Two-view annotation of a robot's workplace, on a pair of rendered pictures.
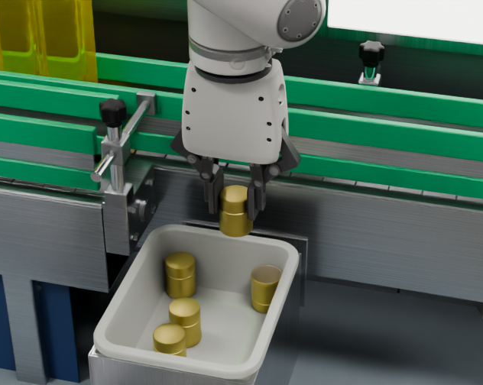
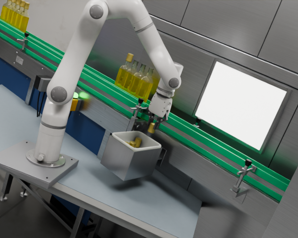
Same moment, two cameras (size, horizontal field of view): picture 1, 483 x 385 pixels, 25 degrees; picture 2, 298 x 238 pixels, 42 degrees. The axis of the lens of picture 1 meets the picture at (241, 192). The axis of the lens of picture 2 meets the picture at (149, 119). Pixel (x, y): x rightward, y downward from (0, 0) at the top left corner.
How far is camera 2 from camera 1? 0.98 m
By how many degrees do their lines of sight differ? 25
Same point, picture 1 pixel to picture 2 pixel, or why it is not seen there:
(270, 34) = (167, 82)
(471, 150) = (204, 141)
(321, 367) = (158, 188)
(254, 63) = (166, 93)
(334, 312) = (169, 185)
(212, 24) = (161, 82)
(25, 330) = (103, 144)
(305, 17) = (174, 83)
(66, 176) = (127, 112)
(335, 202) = (175, 143)
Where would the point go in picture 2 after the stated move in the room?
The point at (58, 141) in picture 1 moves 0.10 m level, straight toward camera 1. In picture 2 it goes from (129, 104) to (123, 107)
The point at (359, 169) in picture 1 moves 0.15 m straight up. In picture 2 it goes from (182, 138) to (193, 111)
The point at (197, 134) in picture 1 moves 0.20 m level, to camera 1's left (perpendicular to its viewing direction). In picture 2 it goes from (151, 106) to (117, 89)
